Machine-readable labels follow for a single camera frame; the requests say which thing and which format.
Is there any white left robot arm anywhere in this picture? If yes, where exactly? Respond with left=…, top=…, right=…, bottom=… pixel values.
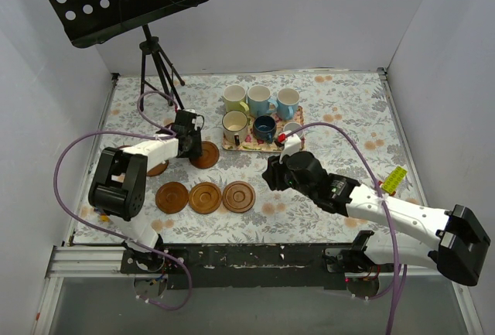
left=88, top=110, right=202, bottom=273

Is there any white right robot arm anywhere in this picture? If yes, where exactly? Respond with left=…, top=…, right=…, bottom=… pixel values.
left=262, top=151, right=491, bottom=286

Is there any floral serving tray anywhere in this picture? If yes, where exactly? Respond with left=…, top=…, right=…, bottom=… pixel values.
left=222, top=105, right=304, bottom=153

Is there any dark blue glazed mug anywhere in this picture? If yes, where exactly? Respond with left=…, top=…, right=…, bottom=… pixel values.
left=253, top=115, right=277, bottom=143

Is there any yellow-green mug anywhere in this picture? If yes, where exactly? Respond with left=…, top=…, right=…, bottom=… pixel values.
left=222, top=85, right=249, bottom=114

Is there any floral tablecloth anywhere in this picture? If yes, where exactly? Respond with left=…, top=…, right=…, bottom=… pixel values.
left=72, top=70, right=431, bottom=245

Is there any light blue mug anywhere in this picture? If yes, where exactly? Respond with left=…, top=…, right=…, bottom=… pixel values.
left=247, top=85, right=278, bottom=118

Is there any blue mug with white interior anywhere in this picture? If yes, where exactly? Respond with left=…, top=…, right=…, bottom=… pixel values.
left=277, top=87, right=300, bottom=120

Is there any lime green toy brick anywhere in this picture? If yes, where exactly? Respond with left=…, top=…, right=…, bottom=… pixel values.
left=381, top=166, right=408, bottom=196

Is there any cream mug with black handle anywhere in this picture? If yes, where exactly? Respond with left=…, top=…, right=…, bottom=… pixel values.
left=222, top=111, right=249, bottom=146

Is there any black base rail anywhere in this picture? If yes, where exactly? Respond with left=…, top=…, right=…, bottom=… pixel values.
left=119, top=242, right=395, bottom=289

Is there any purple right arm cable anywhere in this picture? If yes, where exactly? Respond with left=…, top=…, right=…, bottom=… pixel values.
left=284, top=121, right=408, bottom=335

